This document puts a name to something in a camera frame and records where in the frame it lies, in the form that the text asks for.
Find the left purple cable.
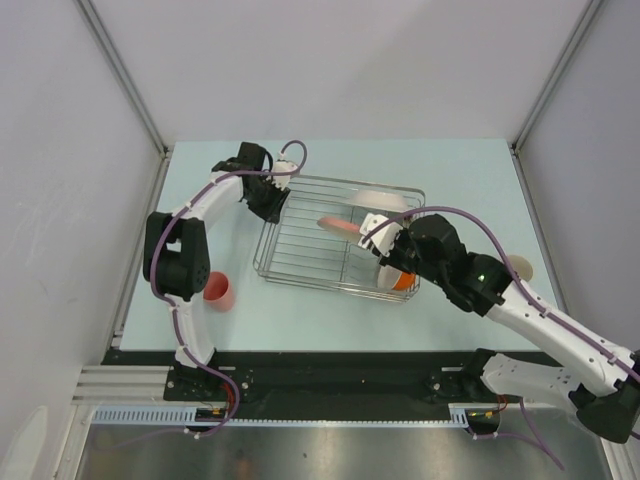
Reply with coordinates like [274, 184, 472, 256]
[92, 140, 307, 451]

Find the aluminium frame rail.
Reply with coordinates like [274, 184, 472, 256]
[72, 366, 169, 405]

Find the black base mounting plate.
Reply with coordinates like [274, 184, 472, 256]
[99, 349, 498, 418]

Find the metal wire dish rack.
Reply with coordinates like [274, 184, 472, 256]
[253, 175, 426, 303]

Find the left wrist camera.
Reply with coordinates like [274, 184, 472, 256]
[269, 160, 299, 191]

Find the cream and pink plate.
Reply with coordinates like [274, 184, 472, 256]
[317, 217, 371, 250]

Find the orange and white bowl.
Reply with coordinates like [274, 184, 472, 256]
[376, 265, 416, 291]

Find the pink plastic cup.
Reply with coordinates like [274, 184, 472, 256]
[203, 271, 235, 313]

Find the white cable duct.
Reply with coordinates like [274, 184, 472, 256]
[92, 405, 502, 431]

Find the white deep plate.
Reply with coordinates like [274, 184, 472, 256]
[347, 189, 409, 213]

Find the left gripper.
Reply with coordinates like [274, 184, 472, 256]
[245, 176, 291, 225]

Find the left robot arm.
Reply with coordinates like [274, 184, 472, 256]
[143, 140, 308, 400]

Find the purple cable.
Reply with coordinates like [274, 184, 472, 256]
[359, 203, 640, 470]
[92, 140, 307, 451]

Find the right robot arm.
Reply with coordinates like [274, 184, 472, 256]
[360, 208, 639, 443]

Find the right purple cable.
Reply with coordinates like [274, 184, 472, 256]
[359, 203, 640, 470]

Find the orange mug with handle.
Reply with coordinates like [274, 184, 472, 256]
[508, 255, 534, 282]

